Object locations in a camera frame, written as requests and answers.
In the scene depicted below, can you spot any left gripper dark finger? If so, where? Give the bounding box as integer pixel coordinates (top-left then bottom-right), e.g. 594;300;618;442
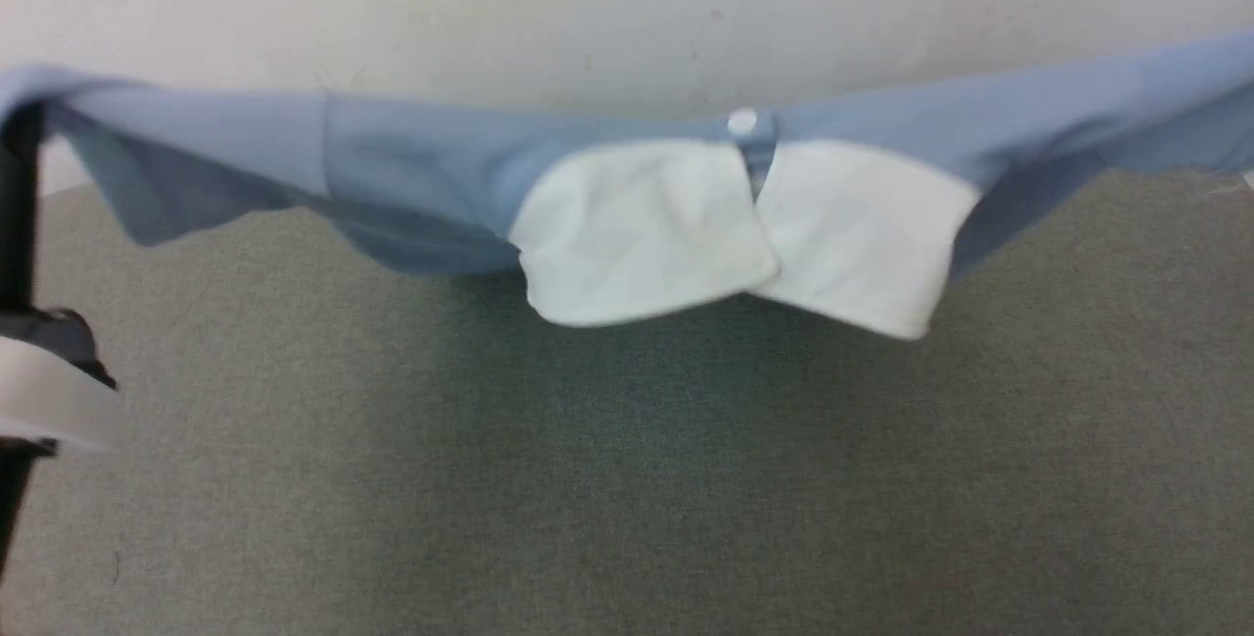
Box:
0;102;47;316

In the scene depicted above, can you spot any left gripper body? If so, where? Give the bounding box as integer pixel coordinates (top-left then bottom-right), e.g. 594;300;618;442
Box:
0;306;123;456

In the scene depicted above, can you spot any light blue white-collared polo shirt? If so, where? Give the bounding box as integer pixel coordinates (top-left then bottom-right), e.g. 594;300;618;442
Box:
0;28;1254;343

